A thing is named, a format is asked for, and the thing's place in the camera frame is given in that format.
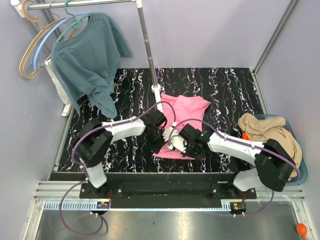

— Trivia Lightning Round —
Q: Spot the pink t-shirt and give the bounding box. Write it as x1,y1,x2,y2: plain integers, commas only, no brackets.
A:
153,93,211,160

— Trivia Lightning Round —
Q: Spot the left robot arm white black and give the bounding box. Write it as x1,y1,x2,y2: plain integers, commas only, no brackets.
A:
71,110,168,198

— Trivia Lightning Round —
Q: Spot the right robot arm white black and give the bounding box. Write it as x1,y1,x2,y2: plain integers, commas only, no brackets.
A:
179,124,296,199

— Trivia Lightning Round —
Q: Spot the beige garment in basket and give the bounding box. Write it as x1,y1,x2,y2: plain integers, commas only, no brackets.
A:
237,113,303,168

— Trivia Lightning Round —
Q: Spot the teal t-shirt on hanger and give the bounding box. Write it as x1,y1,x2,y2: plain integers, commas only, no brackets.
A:
51,12,132,119

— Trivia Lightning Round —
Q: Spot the blue laundry basket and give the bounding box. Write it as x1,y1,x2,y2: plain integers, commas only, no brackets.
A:
254,114,308,186

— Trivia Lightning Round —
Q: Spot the orange ball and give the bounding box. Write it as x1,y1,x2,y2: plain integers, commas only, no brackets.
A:
296,223,308,240

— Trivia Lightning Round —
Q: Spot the green hanger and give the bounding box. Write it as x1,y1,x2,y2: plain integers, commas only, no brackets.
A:
56,0,90,43

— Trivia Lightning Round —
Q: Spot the light blue hanger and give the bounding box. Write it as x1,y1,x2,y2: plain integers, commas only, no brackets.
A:
25,12,89,72

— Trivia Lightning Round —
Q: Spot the metal clothes rack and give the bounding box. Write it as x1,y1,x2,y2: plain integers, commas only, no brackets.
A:
10,0,162,102

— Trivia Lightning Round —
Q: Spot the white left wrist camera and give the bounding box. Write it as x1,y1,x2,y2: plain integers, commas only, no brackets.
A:
162,122,180,145

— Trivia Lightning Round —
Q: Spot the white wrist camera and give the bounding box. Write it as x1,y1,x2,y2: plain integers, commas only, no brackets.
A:
162,122,180,145
167,135,187,153

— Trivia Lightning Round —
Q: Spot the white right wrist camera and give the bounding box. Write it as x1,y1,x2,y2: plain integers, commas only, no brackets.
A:
167,135,187,153

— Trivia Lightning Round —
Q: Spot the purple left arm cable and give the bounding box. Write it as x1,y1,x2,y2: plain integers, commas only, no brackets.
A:
58,101,177,236

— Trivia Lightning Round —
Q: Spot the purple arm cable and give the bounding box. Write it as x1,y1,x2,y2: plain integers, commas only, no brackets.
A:
167,118,301,217
58,101,177,236

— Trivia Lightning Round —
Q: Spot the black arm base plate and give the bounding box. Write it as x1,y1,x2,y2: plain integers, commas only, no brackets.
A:
49,172,257,210

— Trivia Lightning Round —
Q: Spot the white slotted cable duct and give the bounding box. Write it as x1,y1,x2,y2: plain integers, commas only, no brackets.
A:
44,201,111,211

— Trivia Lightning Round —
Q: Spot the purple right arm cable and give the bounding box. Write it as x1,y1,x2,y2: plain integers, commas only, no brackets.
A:
167,118,301,217

